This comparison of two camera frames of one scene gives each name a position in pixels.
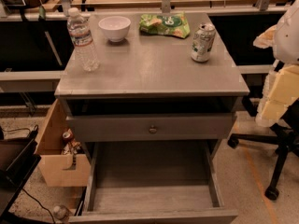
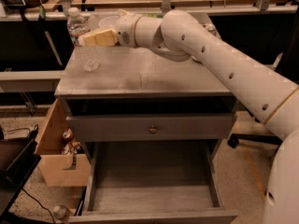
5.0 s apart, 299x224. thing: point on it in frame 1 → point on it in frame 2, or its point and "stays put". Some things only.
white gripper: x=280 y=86 → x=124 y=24
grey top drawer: x=149 y=127 stays put
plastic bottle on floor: x=61 y=212 stays put
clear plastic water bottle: x=79 y=30 stays put
